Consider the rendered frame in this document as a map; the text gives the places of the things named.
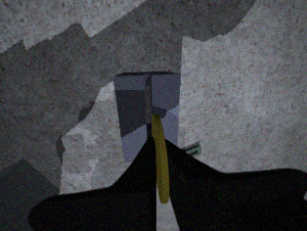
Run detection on gold coin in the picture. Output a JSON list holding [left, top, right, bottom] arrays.
[[152, 115, 169, 204]]

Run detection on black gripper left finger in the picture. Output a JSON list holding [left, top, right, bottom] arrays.
[[28, 137, 156, 231]]

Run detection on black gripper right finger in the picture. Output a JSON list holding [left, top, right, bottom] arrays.
[[165, 139, 307, 231]]

